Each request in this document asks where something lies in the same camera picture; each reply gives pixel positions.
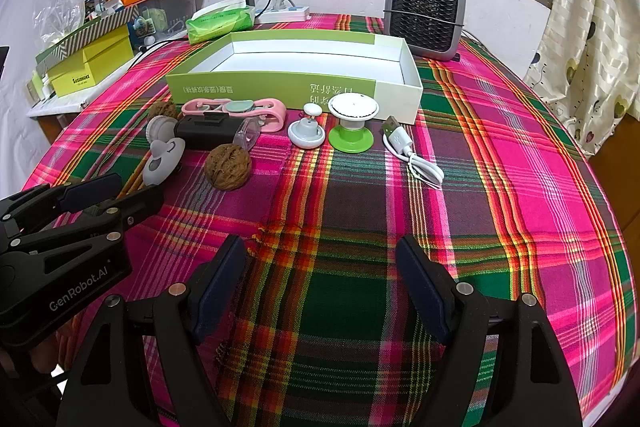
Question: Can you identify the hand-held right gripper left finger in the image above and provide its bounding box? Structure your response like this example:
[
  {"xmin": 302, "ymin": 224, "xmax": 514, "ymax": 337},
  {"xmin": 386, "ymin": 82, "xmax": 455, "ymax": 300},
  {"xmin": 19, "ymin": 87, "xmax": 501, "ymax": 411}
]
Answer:
[{"xmin": 55, "ymin": 234, "xmax": 248, "ymax": 427}]

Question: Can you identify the cream dotted curtain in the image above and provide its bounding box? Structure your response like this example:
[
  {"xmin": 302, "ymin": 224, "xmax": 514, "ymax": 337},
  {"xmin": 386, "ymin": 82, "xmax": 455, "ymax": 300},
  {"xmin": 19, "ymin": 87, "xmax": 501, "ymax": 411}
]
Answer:
[{"xmin": 522, "ymin": 0, "xmax": 640, "ymax": 158}]

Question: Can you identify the white grey handheld massager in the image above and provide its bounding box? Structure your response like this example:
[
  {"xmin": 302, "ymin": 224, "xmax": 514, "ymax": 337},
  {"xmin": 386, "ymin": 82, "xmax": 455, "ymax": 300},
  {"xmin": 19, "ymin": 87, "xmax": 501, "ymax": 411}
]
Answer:
[{"xmin": 142, "ymin": 116, "xmax": 187, "ymax": 186}]

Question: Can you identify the brown walnut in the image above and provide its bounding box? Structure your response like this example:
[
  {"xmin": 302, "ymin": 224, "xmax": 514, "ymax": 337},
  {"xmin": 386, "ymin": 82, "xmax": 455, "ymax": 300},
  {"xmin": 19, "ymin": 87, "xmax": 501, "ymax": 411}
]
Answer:
[
  {"xmin": 205, "ymin": 143, "xmax": 252, "ymax": 191},
  {"xmin": 149, "ymin": 99, "xmax": 181, "ymax": 122}
]

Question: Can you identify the clear plastic storage box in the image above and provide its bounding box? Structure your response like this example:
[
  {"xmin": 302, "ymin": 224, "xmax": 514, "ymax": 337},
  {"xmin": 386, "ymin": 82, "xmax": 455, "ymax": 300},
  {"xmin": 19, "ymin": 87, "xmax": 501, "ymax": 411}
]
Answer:
[{"xmin": 120, "ymin": 0, "xmax": 198, "ymax": 42}]

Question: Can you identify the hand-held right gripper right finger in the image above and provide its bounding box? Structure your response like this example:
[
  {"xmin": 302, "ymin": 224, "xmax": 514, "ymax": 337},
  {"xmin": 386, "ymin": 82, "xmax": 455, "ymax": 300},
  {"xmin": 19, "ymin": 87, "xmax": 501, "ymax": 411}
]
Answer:
[{"xmin": 396, "ymin": 234, "xmax": 583, "ymax": 427}]

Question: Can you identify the black device with clear cap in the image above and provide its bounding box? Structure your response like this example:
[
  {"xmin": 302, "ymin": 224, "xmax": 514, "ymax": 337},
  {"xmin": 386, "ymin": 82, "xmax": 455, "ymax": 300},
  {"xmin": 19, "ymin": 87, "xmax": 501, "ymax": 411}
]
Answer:
[{"xmin": 175, "ymin": 115, "xmax": 261, "ymax": 151}]

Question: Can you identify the brown wooden panel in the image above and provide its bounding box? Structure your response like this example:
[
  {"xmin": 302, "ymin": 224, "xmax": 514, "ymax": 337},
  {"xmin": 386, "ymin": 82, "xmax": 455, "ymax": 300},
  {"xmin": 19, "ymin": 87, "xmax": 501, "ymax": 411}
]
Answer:
[{"xmin": 587, "ymin": 107, "xmax": 640, "ymax": 268}]

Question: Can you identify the person's left hand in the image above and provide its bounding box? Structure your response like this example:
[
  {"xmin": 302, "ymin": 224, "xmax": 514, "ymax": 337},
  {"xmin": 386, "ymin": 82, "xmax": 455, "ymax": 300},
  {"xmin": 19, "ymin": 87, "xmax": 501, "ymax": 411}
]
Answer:
[{"xmin": 27, "ymin": 329, "xmax": 68, "ymax": 378}]

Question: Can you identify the green tissue pack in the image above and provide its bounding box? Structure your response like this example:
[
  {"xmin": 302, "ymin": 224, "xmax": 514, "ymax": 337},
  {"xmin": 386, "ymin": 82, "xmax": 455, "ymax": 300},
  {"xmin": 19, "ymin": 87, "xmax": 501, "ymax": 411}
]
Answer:
[{"xmin": 186, "ymin": 4, "xmax": 257, "ymax": 45}]

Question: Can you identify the white round green base stand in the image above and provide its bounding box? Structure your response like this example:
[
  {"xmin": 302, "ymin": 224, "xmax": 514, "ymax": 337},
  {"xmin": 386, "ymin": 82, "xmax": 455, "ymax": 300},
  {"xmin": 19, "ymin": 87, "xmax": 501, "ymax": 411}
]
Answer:
[{"xmin": 327, "ymin": 93, "xmax": 381, "ymax": 154}]

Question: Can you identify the black cable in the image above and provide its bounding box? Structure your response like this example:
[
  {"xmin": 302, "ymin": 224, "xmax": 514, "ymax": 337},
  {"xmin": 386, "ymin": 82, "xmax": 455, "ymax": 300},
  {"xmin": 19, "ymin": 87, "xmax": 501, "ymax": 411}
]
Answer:
[{"xmin": 135, "ymin": 34, "xmax": 188, "ymax": 55}]

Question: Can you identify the white power strip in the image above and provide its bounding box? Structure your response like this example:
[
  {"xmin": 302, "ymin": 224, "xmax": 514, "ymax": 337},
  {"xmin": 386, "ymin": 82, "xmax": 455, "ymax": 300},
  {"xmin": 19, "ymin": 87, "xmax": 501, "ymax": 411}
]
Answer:
[{"xmin": 255, "ymin": 4, "xmax": 311, "ymax": 25}]

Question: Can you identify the yellow green shoe box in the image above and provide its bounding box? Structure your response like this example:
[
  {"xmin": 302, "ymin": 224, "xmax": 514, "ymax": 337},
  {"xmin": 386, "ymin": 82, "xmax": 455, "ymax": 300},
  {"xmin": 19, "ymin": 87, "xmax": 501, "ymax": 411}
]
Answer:
[{"xmin": 47, "ymin": 24, "xmax": 135, "ymax": 98}]

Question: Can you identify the small white grey round stand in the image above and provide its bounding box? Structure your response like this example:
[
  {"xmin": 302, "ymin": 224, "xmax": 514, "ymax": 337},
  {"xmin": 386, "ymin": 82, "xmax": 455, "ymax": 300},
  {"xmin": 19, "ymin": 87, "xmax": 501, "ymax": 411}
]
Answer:
[{"xmin": 287, "ymin": 103, "xmax": 327, "ymax": 150}]

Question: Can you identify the white usb cable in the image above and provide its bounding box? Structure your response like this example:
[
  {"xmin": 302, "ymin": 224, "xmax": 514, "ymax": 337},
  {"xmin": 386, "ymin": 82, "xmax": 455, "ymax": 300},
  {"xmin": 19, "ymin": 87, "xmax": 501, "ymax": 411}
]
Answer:
[{"xmin": 380, "ymin": 116, "xmax": 445, "ymax": 188}]

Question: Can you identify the pink green plaid tablecloth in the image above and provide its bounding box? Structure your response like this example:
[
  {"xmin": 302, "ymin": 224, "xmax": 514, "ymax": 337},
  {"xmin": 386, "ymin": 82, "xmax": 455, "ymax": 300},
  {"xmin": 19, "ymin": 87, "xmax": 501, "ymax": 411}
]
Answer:
[{"xmin": 22, "ymin": 12, "xmax": 633, "ymax": 427}]

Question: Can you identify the green white cardboard box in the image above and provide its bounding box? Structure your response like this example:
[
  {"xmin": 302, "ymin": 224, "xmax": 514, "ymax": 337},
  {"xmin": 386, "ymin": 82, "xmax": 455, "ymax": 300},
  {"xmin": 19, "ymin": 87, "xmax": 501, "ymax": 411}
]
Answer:
[{"xmin": 165, "ymin": 31, "xmax": 423, "ymax": 125}]

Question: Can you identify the grey space heater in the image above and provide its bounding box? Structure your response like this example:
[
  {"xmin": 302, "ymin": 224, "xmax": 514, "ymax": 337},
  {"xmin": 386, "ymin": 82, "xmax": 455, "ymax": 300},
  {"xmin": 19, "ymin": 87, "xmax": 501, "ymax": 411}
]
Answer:
[{"xmin": 382, "ymin": 0, "xmax": 467, "ymax": 62}]

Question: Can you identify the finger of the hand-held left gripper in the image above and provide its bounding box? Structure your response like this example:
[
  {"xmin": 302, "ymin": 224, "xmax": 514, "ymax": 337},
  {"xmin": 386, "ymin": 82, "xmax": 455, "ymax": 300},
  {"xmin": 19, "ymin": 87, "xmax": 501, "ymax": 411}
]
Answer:
[
  {"xmin": 0, "ymin": 173, "xmax": 122, "ymax": 233},
  {"xmin": 0, "ymin": 185, "xmax": 165, "ymax": 263}
]

